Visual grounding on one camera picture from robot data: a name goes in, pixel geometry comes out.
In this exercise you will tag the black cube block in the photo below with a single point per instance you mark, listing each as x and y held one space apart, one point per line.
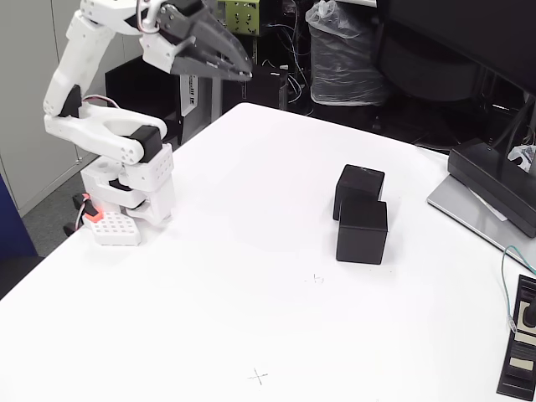
362 238
362 182

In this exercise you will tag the grey desktop computer tower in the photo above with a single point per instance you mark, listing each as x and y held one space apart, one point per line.
188 96

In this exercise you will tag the green metal box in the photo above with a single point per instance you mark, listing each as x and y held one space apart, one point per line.
245 19

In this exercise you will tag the black flat panel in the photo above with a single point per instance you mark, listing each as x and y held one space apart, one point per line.
134 88

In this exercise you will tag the grey cabinet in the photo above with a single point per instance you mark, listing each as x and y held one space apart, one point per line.
25 63

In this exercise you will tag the bin with clear plastic bag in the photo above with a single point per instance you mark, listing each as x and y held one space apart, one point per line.
347 63

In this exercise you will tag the orange clamp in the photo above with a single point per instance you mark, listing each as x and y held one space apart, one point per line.
93 214

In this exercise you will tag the black office chair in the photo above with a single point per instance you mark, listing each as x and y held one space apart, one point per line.
419 71

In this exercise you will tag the blue partition panel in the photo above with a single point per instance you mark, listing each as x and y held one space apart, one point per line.
12 226

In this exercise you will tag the silver monitor stand base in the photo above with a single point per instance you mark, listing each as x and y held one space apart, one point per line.
460 209

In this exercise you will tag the black box on stand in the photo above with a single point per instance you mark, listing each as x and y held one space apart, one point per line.
490 184

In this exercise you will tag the small clear plastic bag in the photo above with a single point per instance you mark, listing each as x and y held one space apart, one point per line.
523 155

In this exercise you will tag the black flat device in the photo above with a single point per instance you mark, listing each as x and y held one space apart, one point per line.
513 377

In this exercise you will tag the grey metal post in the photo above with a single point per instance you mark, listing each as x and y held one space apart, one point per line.
217 100

